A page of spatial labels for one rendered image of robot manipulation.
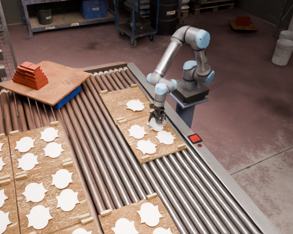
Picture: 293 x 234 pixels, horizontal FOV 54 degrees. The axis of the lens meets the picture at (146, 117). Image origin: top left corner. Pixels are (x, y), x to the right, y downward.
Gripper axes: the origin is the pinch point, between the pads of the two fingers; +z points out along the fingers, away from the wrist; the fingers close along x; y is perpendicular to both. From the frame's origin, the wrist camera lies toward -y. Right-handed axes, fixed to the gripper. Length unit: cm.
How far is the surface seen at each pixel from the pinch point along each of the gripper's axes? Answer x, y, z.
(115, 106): -19.1, -32.6, 1.2
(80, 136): -53, -11, 3
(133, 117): -11.5, -15.0, 0.9
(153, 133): -5.5, 7.2, 0.6
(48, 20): -10, -429, 77
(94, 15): 81, -433, 78
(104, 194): -53, 42, 2
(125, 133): -23.6, -0.7, 0.8
